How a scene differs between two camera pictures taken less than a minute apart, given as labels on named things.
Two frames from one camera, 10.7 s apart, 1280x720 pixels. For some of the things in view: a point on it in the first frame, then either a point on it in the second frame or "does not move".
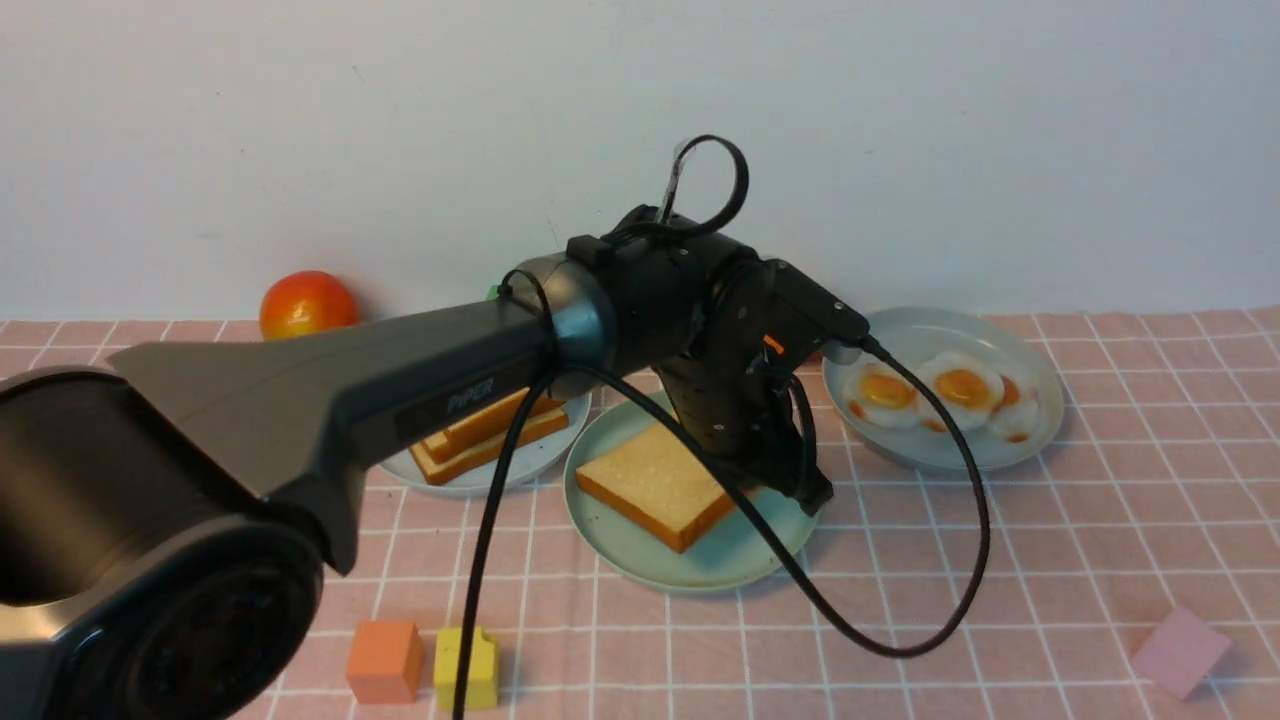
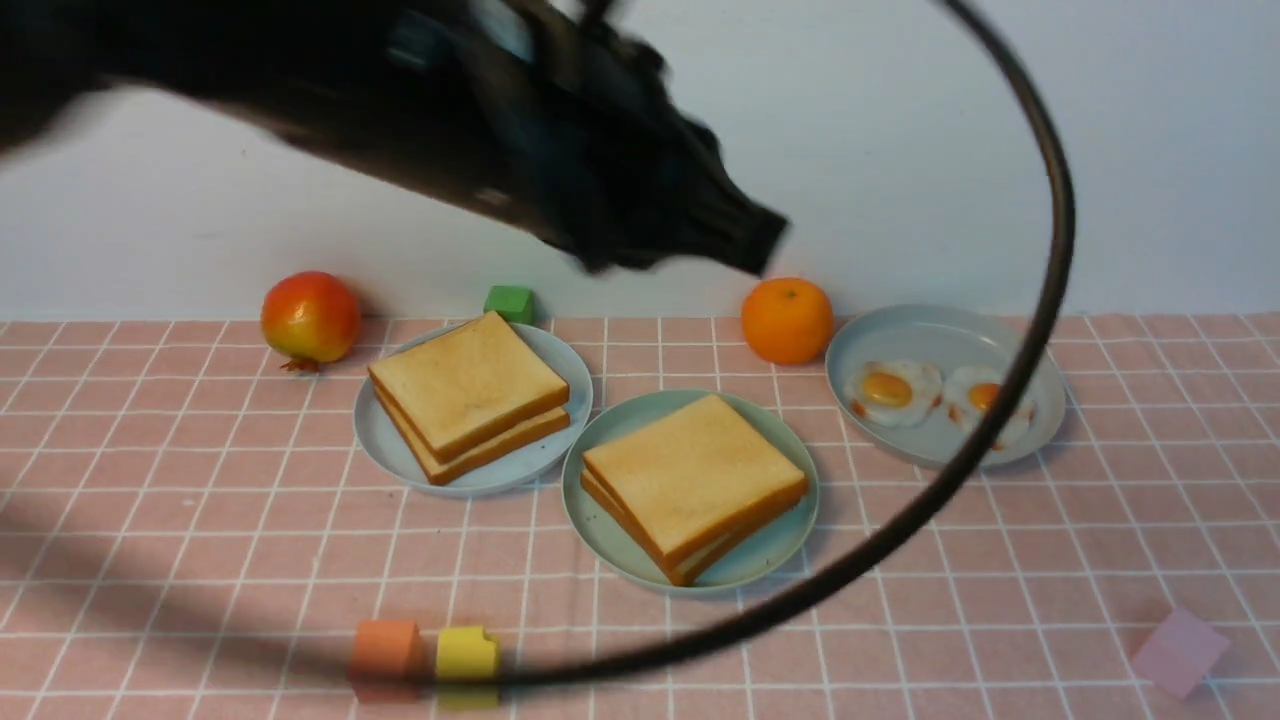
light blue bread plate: [527, 465] does not move
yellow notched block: [482, 690] does not move
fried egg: [881, 396] does not move
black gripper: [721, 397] → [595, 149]
